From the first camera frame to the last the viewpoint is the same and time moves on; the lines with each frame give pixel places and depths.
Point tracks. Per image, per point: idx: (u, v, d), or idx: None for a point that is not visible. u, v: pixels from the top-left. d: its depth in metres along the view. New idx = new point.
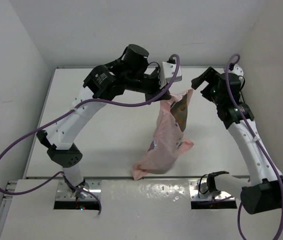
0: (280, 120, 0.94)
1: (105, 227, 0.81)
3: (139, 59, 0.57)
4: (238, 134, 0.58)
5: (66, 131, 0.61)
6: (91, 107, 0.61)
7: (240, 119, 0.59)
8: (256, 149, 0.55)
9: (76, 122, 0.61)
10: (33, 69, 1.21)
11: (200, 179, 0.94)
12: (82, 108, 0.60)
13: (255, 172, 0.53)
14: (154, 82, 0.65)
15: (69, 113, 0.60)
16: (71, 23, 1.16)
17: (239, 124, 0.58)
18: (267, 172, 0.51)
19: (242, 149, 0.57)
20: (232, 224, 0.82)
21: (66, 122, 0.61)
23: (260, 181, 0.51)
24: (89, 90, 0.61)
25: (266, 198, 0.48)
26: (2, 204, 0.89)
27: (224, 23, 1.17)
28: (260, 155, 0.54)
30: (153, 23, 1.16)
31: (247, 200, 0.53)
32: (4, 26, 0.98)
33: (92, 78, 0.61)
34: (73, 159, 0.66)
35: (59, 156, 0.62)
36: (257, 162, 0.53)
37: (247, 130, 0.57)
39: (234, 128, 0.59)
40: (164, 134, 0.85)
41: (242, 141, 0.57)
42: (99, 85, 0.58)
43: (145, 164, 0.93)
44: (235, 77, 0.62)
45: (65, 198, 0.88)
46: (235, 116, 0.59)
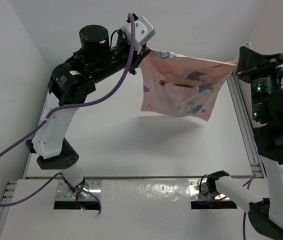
0: None
1: (106, 227, 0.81)
3: (94, 46, 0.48)
4: (277, 176, 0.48)
5: (46, 142, 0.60)
6: (60, 116, 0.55)
7: None
8: None
9: (52, 132, 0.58)
10: (33, 69, 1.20)
11: (200, 179, 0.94)
12: (52, 118, 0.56)
13: (281, 219, 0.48)
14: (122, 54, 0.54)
15: (43, 123, 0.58)
16: (71, 22, 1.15)
17: (282, 166, 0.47)
18: None
19: (276, 191, 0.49)
20: (233, 224, 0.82)
21: (44, 132, 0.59)
23: None
24: (54, 97, 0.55)
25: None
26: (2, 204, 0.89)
27: (225, 22, 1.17)
28: None
30: (153, 23, 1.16)
31: (258, 224, 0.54)
32: (4, 25, 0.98)
33: (54, 81, 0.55)
34: (69, 160, 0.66)
35: (51, 163, 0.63)
36: None
37: None
39: (274, 168, 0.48)
40: (154, 82, 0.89)
41: (279, 185, 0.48)
42: (61, 89, 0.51)
43: (154, 103, 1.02)
44: None
45: (65, 198, 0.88)
46: (280, 152, 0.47)
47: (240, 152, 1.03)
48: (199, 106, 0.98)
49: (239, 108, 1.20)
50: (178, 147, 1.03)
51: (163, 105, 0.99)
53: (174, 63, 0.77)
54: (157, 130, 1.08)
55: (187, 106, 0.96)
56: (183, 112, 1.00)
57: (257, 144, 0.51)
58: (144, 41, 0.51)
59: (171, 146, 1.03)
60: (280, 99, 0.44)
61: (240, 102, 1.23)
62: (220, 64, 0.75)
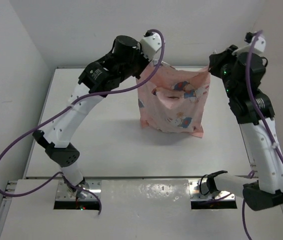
0: (280, 119, 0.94)
1: (106, 227, 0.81)
3: (130, 50, 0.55)
4: (255, 138, 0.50)
5: (64, 129, 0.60)
6: (87, 103, 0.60)
7: (259, 119, 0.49)
8: (273, 157, 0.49)
9: (74, 118, 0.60)
10: (33, 69, 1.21)
11: (199, 179, 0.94)
12: (79, 105, 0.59)
13: (268, 182, 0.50)
14: (141, 59, 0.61)
15: (65, 109, 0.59)
16: (71, 23, 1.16)
17: (257, 127, 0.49)
18: (281, 182, 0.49)
19: (257, 155, 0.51)
20: (233, 224, 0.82)
21: (63, 119, 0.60)
23: (274, 192, 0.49)
24: (85, 86, 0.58)
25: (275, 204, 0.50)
26: (2, 204, 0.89)
27: (224, 23, 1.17)
28: (276, 164, 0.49)
30: (153, 23, 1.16)
31: (251, 197, 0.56)
32: (4, 25, 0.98)
33: (87, 74, 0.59)
34: (70, 157, 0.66)
35: (58, 154, 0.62)
36: (272, 171, 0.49)
37: (265, 134, 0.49)
39: (251, 130, 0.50)
40: (146, 95, 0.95)
41: (258, 146, 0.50)
42: (94, 82, 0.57)
43: (150, 120, 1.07)
44: (259, 61, 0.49)
45: (65, 198, 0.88)
46: (253, 115, 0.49)
47: (240, 152, 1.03)
48: (189, 119, 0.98)
49: None
50: (178, 147, 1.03)
51: (158, 122, 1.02)
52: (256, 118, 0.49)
53: (161, 72, 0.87)
54: (157, 131, 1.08)
55: (177, 119, 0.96)
56: (176, 128, 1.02)
57: (234, 115, 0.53)
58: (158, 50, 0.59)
59: (171, 146, 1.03)
60: (235, 65, 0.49)
61: None
62: (199, 71, 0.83)
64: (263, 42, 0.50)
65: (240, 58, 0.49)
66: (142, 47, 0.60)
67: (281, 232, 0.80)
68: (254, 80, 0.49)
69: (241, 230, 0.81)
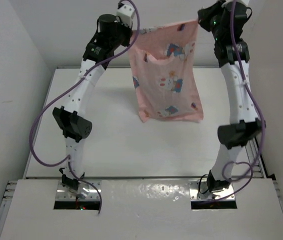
0: (279, 119, 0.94)
1: (105, 227, 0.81)
3: (113, 24, 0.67)
4: (230, 76, 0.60)
5: (82, 97, 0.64)
6: (96, 73, 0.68)
7: (235, 60, 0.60)
8: (243, 92, 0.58)
9: (88, 88, 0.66)
10: (33, 69, 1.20)
11: (199, 179, 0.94)
12: (89, 75, 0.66)
13: (236, 113, 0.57)
14: (123, 29, 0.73)
15: (80, 81, 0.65)
16: (71, 23, 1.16)
17: (233, 67, 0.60)
18: (246, 113, 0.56)
19: (231, 92, 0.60)
20: (233, 224, 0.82)
21: (79, 90, 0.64)
23: (239, 121, 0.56)
24: (90, 61, 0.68)
25: (239, 135, 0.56)
26: (2, 204, 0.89)
27: None
28: (244, 97, 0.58)
30: (153, 23, 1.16)
31: (221, 134, 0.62)
32: (4, 26, 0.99)
33: (88, 53, 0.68)
34: (87, 128, 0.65)
35: (80, 121, 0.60)
36: (240, 103, 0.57)
37: (239, 73, 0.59)
39: (228, 71, 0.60)
40: (138, 67, 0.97)
41: (232, 84, 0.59)
42: (97, 56, 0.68)
43: (144, 103, 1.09)
44: (242, 11, 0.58)
45: (65, 198, 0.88)
46: (231, 55, 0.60)
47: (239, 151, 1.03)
48: (180, 81, 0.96)
49: None
50: (178, 146, 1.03)
51: (154, 98, 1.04)
52: (233, 59, 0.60)
53: (151, 36, 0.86)
54: (157, 130, 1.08)
55: (170, 80, 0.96)
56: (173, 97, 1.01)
57: (217, 59, 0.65)
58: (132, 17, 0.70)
59: (171, 146, 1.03)
60: (223, 13, 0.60)
61: None
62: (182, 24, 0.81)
64: None
65: (227, 8, 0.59)
66: (120, 20, 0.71)
67: (280, 231, 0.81)
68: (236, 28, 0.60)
69: (241, 229, 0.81)
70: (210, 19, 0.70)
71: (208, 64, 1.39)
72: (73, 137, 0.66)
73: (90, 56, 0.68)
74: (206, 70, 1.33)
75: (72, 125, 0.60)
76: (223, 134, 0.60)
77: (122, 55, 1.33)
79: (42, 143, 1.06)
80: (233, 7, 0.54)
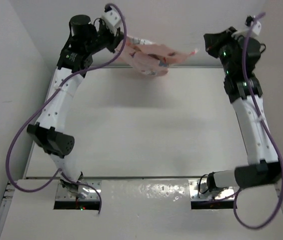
0: (280, 120, 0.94)
1: (105, 227, 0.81)
3: (87, 25, 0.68)
4: (244, 113, 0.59)
5: (59, 110, 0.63)
6: (73, 83, 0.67)
7: (248, 96, 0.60)
8: (259, 129, 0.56)
9: (65, 99, 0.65)
10: (32, 69, 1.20)
11: (199, 179, 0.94)
12: (66, 85, 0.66)
13: (254, 152, 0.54)
14: (105, 33, 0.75)
15: (55, 93, 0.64)
16: (70, 23, 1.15)
17: (245, 102, 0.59)
18: (267, 152, 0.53)
19: (246, 129, 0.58)
20: (233, 224, 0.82)
21: (55, 102, 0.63)
23: (259, 161, 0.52)
24: (66, 68, 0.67)
25: (261, 177, 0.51)
26: (2, 204, 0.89)
27: (224, 23, 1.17)
28: (262, 136, 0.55)
30: (153, 23, 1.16)
31: (241, 175, 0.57)
32: (4, 27, 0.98)
33: (63, 59, 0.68)
34: (69, 144, 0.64)
35: (60, 138, 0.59)
36: (258, 142, 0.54)
37: (253, 109, 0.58)
39: (240, 106, 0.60)
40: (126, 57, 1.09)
41: (247, 121, 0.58)
42: (72, 63, 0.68)
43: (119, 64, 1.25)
44: (256, 48, 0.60)
45: (65, 198, 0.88)
46: (243, 91, 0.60)
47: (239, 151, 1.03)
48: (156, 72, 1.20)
49: None
50: (178, 146, 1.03)
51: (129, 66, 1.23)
52: (246, 95, 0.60)
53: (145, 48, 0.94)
54: (157, 130, 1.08)
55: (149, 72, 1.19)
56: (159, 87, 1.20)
57: (227, 94, 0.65)
58: (117, 24, 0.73)
59: (172, 146, 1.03)
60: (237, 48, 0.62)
61: None
62: (177, 50, 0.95)
64: (259, 26, 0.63)
65: (239, 45, 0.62)
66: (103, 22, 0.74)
67: (280, 231, 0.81)
68: (249, 65, 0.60)
69: (241, 229, 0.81)
70: (218, 48, 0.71)
71: (209, 64, 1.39)
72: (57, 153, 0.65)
73: (65, 63, 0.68)
74: (206, 70, 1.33)
75: (51, 142, 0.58)
76: (244, 176, 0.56)
77: None
79: None
80: (245, 45, 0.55)
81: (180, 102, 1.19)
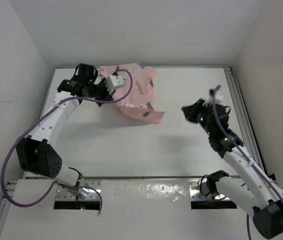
0: (280, 121, 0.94)
1: (105, 227, 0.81)
3: (91, 68, 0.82)
4: (234, 162, 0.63)
5: (54, 125, 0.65)
6: (70, 104, 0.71)
7: (232, 148, 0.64)
8: (254, 173, 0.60)
9: (60, 116, 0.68)
10: (33, 69, 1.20)
11: (200, 179, 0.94)
12: (64, 104, 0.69)
13: (260, 195, 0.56)
14: (103, 90, 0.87)
15: (53, 110, 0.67)
16: (70, 24, 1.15)
17: (232, 153, 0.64)
18: (270, 192, 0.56)
19: (243, 176, 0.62)
20: (233, 224, 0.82)
21: (51, 119, 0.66)
23: (267, 203, 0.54)
24: (65, 92, 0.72)
25: (278, 221, 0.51)
26: (2, 203, 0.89)
27: (224, 24, 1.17)
28: (259, 178, 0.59)
30: (153, 24, 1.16)
31: (259, 223, 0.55)
32: (4, 28, 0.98)
33: (64, 85, 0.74)
34: (55, 165, 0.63)
35: (50, 154, 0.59)
36: (259, 185, 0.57)
37: (241, 157, 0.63)
39: (229, 157, 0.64)
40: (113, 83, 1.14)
41: (240, 168, 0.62)
42: (71, 89, 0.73)
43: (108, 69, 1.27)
44: (223, 110, 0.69)
45: (65, 198, 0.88)
46: (227, 145, 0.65)
47: None
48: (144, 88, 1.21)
49: (239, 108, 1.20)
50: (178, 146, 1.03)
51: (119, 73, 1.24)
52: (230, 147, 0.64)
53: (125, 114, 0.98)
54: (157, 130, 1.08)
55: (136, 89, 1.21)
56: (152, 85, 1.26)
57: (217, 152, 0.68)
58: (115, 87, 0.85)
59: (172, 146, 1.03)
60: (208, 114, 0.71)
61: (239, 102, 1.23)
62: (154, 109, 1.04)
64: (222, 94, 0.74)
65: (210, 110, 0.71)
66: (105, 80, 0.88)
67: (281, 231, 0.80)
68: (222, 124, 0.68)
69: (241, 230, 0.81)
70: (195, 115, 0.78)
71: (209, 64, 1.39)
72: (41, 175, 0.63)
73: (64, 88, 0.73)
74: (206, 70, 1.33)
75: (41, 156, 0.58)
76: (262, 225, 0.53)
77: (122, 55, 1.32)
79: None
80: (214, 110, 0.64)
81: (180, 102, 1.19)
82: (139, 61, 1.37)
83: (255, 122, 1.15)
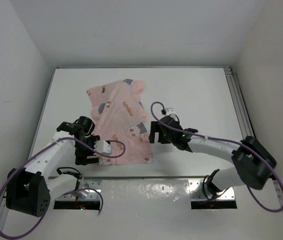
0: (281, 121, 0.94)
1: (105, 227, 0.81)
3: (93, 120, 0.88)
4: (197, 144, 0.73)
5: (49, 161, 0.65)
6: (67, 142, 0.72)
7: (191, 137, 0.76)
8: (212, 142, 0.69)
9: (57, 152, 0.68)
10: (33, 69, 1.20)
11: (201, 179, 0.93)
12: (62, 141, 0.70)
13: (226, 154, 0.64)
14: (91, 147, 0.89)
15: (50, 145, 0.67)
16: (70, 24, 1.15)
17: (192, 140, 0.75)
18: (230, 146, 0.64)
19: (208, 150, 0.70)
20: (234, 224, 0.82)
21: (47, 154, 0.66)
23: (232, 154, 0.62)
24: (64, 132, 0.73)
25: (251, 164, 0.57)
26: (2, 203, 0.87)
27: (224, 24, 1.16)
28: (218, 142, 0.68)
30: (153, 24, 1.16)
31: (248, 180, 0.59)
32: (4, 28, 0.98)
33: (64, 125, 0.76)
34: (44, 202, 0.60)
35: (41, 187, 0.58)
36: (220, 147, 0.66)
37: (198, 138, 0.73)
39: (193, 144, 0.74)
40: (101, 124, 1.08)
41: (203, 146, 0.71)
42: (71, 129, 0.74)
43: (95, 93, 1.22)
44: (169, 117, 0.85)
45: (65, 198, 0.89)
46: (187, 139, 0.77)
47: None
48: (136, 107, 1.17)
49: (239, 108, 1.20)
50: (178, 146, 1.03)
51: (106, 96, 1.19)
52: (189, 138, 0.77)
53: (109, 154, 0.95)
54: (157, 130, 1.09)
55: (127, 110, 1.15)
56: (143, 96, 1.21)
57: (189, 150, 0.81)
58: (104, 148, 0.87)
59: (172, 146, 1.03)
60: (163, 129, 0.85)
61: (239, 102, 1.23)
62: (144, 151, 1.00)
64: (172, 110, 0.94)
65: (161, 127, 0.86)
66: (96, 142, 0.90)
67: (281, 231, 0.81)
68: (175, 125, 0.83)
69: (241, 230, 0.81)
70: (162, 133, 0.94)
71: (208, 64, 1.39)
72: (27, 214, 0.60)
73: (64, 128, 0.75)
74: (206, 70, 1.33)
75: (32, 188, 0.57)
76: (250, 180, 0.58)
77: (123, 55, 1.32)
79: (42, 142, 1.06)
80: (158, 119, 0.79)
81: (181, 102, 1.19)
82: (139, 61, 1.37)
83: (255, 122, 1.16)
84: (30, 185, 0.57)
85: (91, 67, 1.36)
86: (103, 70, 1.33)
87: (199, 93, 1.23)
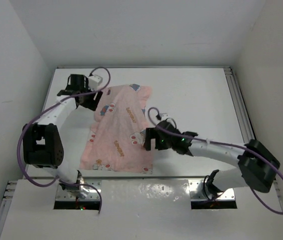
0: (281, 120, 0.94)
1: (105, 227, 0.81)
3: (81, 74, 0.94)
4: (198, 148, 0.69)
5: (58, 116, 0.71)
6: (70, 103, 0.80)
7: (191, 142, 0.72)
8: (215, 146, 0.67)
9: (63, 110, 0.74)
10: (32, 69, 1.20)
11: (202, 180, 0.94)
12: (65, 102, 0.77)
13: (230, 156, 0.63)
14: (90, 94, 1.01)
15: (55, 105, 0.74)
16: (70, 24, 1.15)
17: (194, 144, 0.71)
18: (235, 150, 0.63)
19: (211, 154, 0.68)
20: (234, 223, 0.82)
21: (54, 111, 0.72)
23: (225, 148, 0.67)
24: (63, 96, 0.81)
25: (257, 169, 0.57)
26: (2, 203, 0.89)
27: (224, 24, 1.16)
28: (221, 146, 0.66)
30: (154, 24, 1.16)
31: (255, 185, 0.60)
32: (3, 27, 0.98)
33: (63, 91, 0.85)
34: (57, 152, 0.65)
35: (56, 135, 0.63)
36: (225, 150, 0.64)
37: (201, 142, 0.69)
39: (196, 149, 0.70)
40: (102, 129, 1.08)
41: (206, 151, 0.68)
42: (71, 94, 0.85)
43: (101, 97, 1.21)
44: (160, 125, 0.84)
45: (65, 198, 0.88)
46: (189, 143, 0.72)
47: None
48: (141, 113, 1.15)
49: (239, 108, 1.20)
50: None
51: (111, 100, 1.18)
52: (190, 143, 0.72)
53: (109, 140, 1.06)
54: None
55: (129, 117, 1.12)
56: (149, 102, 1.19)
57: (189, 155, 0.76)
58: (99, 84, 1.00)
59: None
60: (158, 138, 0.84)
61: (239, 102, 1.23)
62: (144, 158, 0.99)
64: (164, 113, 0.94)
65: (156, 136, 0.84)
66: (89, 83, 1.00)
67: (281, 232, 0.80)
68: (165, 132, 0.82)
69: (241, 230, 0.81)
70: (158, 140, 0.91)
71: (207, 65, 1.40)
72: (45, 165, 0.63)
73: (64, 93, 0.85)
74: (205, 70, 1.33)
75: (49, 137, 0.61)
76: (256, 183, 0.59)
77: (122, 55, 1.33)
79: None
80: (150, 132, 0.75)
81: (181, 102, 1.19)
82: (139, 62, 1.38)
83: (254, 123, 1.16)
84: (46, 135, 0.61)
85: (90, 68, 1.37)
86: (103, 69, 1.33)
87: (199, 93, 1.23)
